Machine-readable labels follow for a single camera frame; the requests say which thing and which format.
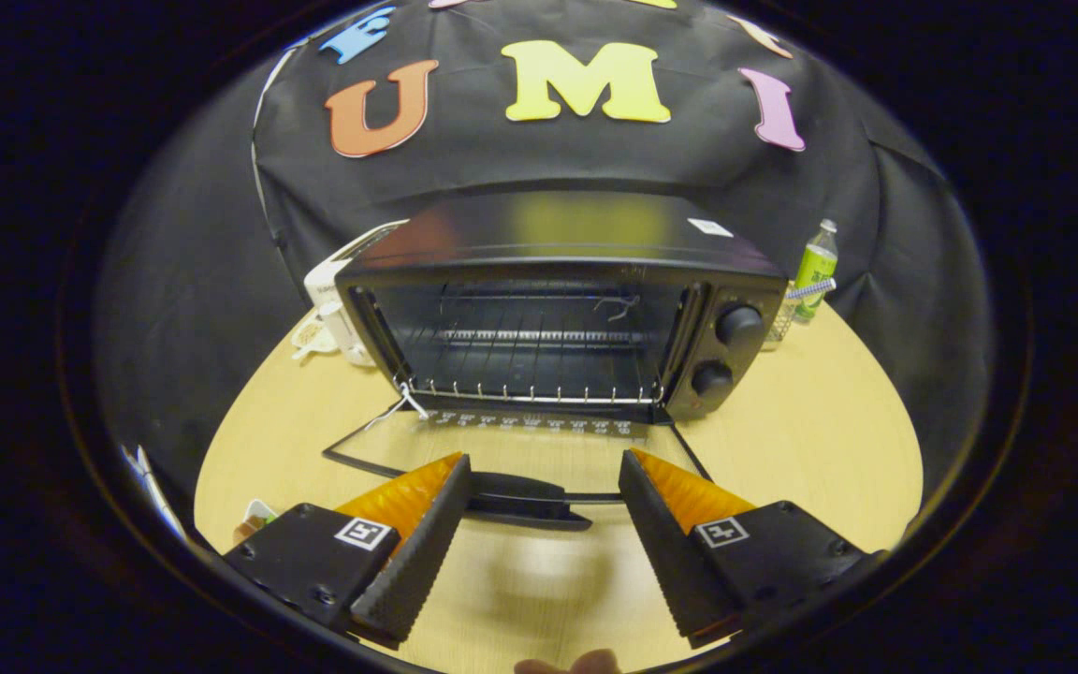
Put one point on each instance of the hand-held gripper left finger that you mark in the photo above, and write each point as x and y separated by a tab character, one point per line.
422	552

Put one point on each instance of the black toaster oven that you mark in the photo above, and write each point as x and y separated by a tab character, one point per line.
548	234

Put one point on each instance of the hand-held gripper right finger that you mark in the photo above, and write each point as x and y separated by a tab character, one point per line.
665	552

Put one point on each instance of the blue striped rod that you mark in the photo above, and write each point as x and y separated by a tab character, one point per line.
812	288

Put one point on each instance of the white pop-up toaster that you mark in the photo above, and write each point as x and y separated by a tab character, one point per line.
328	300

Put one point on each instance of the green label plastic bottle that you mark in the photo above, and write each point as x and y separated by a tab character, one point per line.
817	267

